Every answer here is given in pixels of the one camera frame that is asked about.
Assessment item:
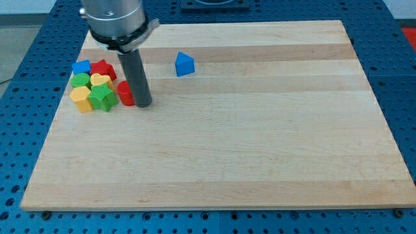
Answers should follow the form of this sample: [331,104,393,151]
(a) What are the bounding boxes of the green cylinder block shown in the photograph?
[70,73,91,88]

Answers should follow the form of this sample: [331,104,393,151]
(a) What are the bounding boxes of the yellow hexagon block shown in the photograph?
[70,86,94,112]

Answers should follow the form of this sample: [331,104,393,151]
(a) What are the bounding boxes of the yellow heart block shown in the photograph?
[90,73,114,90]

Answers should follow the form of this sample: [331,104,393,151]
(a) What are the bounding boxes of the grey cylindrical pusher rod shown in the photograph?
[118,49,152,108]

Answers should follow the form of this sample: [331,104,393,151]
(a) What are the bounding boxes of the blue cube block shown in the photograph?
[71,60,91,75]

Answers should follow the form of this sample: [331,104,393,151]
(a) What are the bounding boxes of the green star block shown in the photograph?
[88,83,118,112]

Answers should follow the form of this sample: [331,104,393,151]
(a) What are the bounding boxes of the red cylinder block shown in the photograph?
[116,81,135,106]

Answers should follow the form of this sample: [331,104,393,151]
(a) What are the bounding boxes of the blue triangle block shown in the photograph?
[175,52,195,77]

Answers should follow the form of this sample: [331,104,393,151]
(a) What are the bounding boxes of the red star block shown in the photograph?
[90,59,117,81]

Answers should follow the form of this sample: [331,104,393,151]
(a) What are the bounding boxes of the wooden board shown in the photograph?
[20,20,415,211]

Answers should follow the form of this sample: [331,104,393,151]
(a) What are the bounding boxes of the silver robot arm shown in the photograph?
[79,0,159,54]

